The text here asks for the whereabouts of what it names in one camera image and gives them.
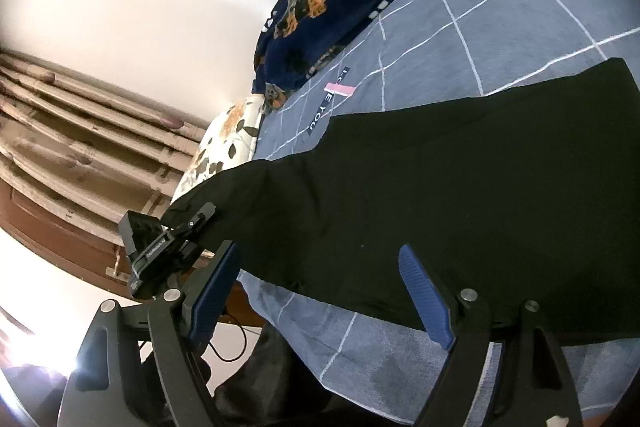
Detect black pants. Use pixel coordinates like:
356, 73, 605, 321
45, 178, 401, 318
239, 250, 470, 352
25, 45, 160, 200
167, 57, 640, 349

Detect person's dark clothing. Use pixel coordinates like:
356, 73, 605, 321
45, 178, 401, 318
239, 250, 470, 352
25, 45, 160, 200
140, 322, 351, 427

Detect blue checked bed sheet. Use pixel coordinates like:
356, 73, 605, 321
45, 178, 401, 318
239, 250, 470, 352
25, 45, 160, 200
235, 0, 640, 427

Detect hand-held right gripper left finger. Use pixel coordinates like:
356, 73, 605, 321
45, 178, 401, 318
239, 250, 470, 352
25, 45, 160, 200
55, 241, 242, 427

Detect beige patterned curtain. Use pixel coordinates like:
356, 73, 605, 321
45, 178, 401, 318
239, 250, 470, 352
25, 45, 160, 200
0, 51, 212, 238

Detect brown wooden bed frame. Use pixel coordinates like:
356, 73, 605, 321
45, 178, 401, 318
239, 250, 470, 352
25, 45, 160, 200
0, 184, 263, 329

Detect black cable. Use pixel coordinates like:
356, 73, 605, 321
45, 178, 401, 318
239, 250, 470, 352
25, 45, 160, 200
207, 316, 249, 364

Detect white floral pillow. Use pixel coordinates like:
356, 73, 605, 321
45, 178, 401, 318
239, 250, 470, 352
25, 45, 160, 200
172, 94, 266, 208

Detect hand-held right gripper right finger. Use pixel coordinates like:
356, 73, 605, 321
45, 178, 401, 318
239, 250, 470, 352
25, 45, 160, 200
399, 245, 583, 427

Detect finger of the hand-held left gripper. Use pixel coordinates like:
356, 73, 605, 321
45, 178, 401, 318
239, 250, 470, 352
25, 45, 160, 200
166, 202, 217, 239

